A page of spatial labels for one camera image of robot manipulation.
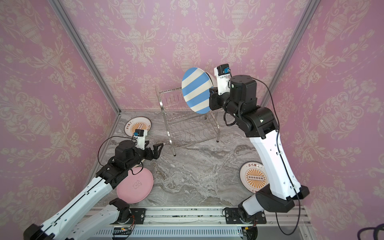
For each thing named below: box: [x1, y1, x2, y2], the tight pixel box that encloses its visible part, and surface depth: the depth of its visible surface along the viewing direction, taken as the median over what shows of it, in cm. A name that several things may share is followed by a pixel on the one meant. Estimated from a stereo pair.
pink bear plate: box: [116, 167, 154, 205], surface depth 84 cm
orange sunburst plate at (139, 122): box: [124, 116, 152, 137], surface depth 115 cm
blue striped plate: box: [181, 67, 214, 115], surface depth 66 cm
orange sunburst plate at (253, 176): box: [239, 161, 269, 194], surface depth 89 cm
